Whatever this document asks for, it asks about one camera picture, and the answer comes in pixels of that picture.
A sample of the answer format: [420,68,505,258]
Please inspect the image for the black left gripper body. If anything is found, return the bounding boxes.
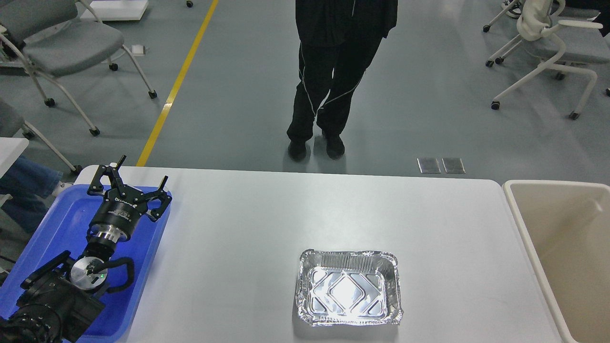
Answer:
[89,185,154,237]

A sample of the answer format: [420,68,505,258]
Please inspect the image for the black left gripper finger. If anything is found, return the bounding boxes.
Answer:
[141,175,172,222]
[87,155,127,195]

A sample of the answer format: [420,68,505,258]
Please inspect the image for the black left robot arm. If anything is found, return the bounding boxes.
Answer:
[1,156,173,343]

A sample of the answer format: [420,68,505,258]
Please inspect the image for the blue plastic tray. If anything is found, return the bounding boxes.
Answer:
[0,184,170,343]

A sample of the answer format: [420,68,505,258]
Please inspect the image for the seated person blue jeans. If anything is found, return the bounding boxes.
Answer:
[0,155,73,234]

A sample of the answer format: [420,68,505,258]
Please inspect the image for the white side table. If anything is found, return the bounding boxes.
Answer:
[0,137,29,177]

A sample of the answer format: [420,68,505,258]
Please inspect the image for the grey chair left edge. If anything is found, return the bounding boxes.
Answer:
[0,99,83,174]

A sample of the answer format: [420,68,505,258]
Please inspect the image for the white floor power adapter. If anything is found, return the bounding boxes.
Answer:
[130,45,146,56]

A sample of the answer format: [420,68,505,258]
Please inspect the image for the grey chair upper left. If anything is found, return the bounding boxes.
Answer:
[0,0,157,136]

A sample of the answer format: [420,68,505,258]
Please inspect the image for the white flat base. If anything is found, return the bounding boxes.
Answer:
[89,0,150,21]

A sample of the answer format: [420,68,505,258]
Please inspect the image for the aluminium foil tray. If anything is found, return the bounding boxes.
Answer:
[295,249,404,326]

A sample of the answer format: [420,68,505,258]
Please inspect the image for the person in black clothes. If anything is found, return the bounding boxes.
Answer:
[287,0,398,162]

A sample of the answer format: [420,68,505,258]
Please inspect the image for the left metal floor plate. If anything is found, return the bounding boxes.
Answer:
[417,158,441,174]

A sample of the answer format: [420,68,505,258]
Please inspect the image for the metal floor plate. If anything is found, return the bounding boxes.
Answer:
[417,158,441,174]
[441,158,466,174]

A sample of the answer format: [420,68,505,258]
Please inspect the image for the right metal floor plate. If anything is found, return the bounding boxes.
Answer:
[441,158,466,174]

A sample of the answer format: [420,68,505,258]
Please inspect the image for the beige plastic bin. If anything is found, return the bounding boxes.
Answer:
[502,180,610,343]

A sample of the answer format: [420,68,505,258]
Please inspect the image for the white office chair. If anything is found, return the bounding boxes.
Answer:
[486,0,610,120]

